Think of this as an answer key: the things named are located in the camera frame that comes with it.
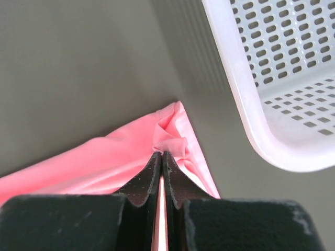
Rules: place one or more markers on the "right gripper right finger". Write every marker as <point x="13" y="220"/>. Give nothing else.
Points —
<point x="198" y="221"/>

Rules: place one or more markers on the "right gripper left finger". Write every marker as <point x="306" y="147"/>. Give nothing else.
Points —
<point x="122" y="220"/>

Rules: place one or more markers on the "light pink t-shirt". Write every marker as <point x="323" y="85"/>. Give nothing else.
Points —
<point x="104" y="164"/>

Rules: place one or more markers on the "white perforated plastic basket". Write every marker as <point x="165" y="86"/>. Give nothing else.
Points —
<point x="278" y="57"/>

